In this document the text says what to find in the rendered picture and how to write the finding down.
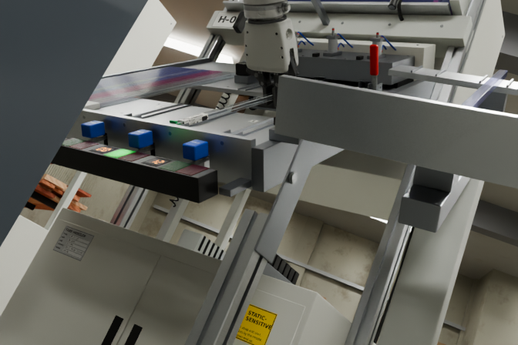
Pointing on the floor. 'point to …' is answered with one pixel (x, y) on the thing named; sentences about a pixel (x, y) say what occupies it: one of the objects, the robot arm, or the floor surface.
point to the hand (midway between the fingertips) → (274, 94)
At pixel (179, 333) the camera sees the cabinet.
